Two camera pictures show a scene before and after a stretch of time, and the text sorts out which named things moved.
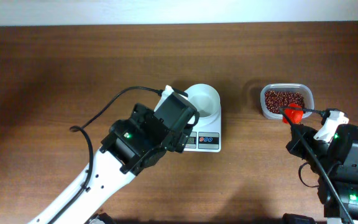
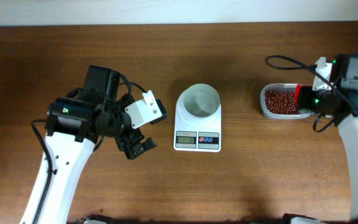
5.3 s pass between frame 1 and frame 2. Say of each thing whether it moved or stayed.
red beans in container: stayed
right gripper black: moved
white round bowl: stayed
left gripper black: moved
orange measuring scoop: moved
